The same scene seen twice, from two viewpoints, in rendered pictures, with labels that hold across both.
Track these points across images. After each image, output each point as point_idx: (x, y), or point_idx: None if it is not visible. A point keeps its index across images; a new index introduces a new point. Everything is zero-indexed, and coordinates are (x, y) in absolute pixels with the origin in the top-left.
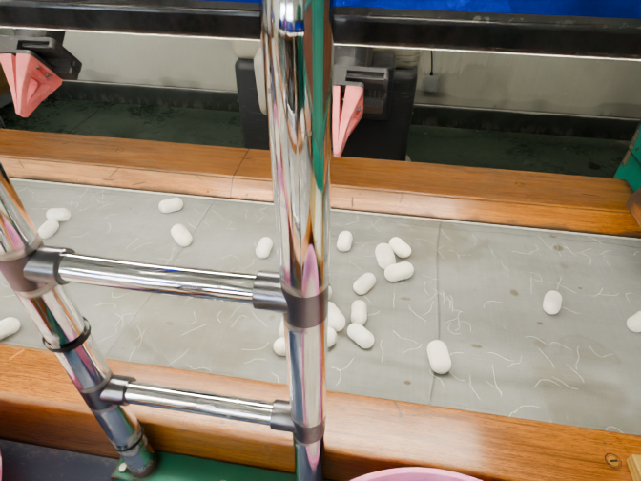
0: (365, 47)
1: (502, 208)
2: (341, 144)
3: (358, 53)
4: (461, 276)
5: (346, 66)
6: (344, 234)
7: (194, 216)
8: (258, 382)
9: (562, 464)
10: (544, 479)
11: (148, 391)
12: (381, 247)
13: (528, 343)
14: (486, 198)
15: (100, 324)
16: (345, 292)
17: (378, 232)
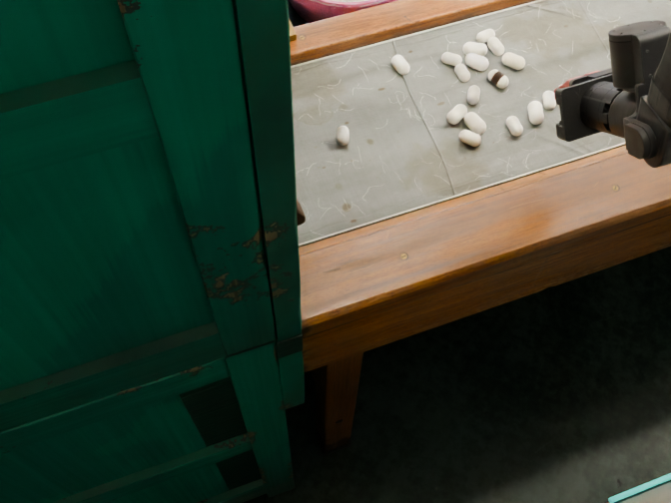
0: (600, 97)
1: (407, 218)
2: (556, 88)
3: (599, 89)
4: (412, 140)
5: (597, 79)
6: (517, 123)
7: None
8: (481, 2)
9: (325, 27)
10: (332, 18)
11: None
12: (481, 120)
13: (350, 105)
14: (426, 217)
15: (602, 9)
16: (482, 91)
17: (498, 157)
